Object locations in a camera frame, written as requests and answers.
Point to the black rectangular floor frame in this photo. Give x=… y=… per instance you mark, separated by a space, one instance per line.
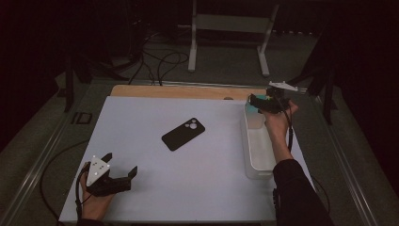
x=75 y=118

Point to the white metal stand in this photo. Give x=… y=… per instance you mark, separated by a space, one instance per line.
x=232 y=23

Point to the long white plastic tray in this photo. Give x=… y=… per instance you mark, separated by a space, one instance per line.
x=260 y=149

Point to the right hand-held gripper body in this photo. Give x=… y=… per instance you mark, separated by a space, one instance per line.
x=276 y=103

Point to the wooden table board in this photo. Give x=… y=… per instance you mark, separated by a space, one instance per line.
x=175 y=92

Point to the iridescent clear phone case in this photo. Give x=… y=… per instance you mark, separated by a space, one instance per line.
x=252 y=110

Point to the white table mat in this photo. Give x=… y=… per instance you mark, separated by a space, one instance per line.
x=175 y=188

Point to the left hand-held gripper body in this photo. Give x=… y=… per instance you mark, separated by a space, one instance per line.
x=98 y=169

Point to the metal floor rail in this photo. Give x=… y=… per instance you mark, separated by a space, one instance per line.
x=34 y=171
x=200 y=84
x=348 y=171

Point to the person's right hand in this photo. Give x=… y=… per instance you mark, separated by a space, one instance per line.
x=277 y=124

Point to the person's left hand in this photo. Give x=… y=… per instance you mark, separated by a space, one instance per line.
x=94 y=207

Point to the black tripod stand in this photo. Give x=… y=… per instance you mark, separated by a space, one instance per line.
x=69 y=91
x=327 y=100

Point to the black phone case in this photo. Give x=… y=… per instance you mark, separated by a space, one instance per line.
x=180 y=135

